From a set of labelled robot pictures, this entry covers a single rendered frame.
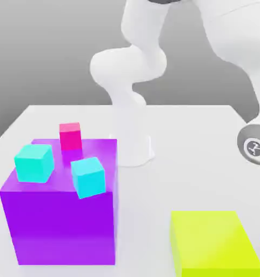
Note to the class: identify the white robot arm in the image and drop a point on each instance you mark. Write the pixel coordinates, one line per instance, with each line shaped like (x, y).
(129, 65)

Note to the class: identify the small cyan cube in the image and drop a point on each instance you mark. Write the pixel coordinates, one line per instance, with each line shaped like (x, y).
(89, 178)

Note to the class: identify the small pink-red cube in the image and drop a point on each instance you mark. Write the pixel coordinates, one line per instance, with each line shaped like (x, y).
(70, 138)

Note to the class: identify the small turquoise cube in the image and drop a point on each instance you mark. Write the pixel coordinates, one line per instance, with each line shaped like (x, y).
(33, 164)

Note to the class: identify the large purple box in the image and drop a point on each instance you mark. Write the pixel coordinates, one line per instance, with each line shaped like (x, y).
(60, 227)

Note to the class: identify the large yellow-green box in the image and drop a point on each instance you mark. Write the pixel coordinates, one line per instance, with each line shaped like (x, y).
(212, 240)

